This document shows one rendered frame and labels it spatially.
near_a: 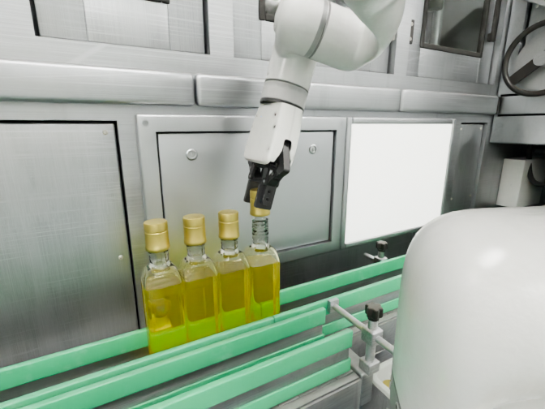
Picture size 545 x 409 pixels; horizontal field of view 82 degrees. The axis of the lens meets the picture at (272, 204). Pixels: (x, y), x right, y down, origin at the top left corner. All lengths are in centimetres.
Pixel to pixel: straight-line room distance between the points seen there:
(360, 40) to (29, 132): 52
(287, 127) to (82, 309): 51
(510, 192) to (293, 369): 114
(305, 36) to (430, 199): 75
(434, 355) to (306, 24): 40
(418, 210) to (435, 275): 89
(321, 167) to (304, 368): 44
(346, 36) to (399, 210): 62
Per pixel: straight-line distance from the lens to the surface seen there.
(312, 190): 76
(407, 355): 22
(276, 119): 50
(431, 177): 108
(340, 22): 49
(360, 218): 88
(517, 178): 146
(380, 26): 41
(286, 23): 47
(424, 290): 18
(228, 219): 52
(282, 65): 53
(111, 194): 65
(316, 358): 56
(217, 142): 64
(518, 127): 133
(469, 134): 128
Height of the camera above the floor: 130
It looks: 14 degrees down
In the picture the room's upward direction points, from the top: straight up
